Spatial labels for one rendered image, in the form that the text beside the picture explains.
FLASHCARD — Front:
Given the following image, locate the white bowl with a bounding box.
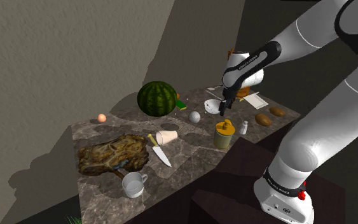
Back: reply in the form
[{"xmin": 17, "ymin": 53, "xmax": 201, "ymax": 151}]
[{"xmin": 203, "ymin": 99, "xmax": 223, "ymax": 115}]

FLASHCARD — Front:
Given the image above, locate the brown potato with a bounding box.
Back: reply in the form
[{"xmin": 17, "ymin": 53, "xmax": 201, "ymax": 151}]
[
  {"xmin": 254, "ymin": 113, "xmax": 273, "ymax": 127},
  {"xmin": 268, "ymin": 106, "xmax": 286, "ymax": 117}
]

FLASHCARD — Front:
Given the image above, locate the green plant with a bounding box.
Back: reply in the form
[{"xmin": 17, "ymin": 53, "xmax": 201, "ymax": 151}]
[{"xmin": 65, "ymin": 215, "xmax": 83, "ymax": 224}]

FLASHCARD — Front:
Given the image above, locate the white flat paper sheet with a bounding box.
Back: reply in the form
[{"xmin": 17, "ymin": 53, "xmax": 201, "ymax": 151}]
[{"xmin": 238, "ymin": 91, "xmax": 270, "ymax": 110}]

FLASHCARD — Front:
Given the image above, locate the orange brown container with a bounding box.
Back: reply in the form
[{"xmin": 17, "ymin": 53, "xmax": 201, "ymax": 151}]
[{"xmin": 235, "ymin": 86, "xmax": 251, "ymax": 99}]

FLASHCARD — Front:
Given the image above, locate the white mug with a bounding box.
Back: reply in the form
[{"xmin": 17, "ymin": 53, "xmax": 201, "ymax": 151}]
[{"xmin": 121, "ymin": 171, "xmax": 149, "ymax": 199}]

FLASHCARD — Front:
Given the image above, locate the grey ball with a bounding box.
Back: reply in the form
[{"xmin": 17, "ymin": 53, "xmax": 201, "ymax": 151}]
[{"xmin": 188, "ymin": 111, "xmax": 202, "ymax": 124}]

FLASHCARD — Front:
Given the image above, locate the cream paper cup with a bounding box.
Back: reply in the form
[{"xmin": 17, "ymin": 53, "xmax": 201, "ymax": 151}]
[{"xmin": 155, "ymin": 130, "xmax": 179, "ymax": 146}]

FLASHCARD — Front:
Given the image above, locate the yellow handled kitchen knife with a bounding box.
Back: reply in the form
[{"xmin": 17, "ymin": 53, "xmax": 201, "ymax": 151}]
[{"xmin": 147, "ymin": 134, "xmax": 172, "ymax": 168}]

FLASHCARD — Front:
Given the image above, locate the silver spoon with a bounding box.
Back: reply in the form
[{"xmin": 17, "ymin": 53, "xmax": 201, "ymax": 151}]
[{"xmin": 205, "ymin": 85, "xmax": 224, "ymax": 101}]

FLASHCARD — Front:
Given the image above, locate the white salt shaker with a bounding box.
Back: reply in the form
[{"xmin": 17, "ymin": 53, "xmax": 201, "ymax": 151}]
[{"xmin": 238, "ymin": 120, "xmax": 249, "ymax": 136}]

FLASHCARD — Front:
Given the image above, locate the yellow lidded green jar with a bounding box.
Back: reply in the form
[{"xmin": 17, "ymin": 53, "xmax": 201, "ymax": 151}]
[{"xmin": 213, "ymin": 118, "xmax": 236, "ymax": 150}]

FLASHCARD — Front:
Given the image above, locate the green striped watermelon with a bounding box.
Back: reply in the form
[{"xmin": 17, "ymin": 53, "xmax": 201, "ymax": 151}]
[{"xmin": 136, "ymin": 81, "xmax": 179, "ymax": 118}]

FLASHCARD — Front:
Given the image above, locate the dark robot stand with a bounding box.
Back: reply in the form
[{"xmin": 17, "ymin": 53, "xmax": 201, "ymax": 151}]
[{"xmin": 125, "ymin": 137, "xmax": 347, "ymax": 224}]

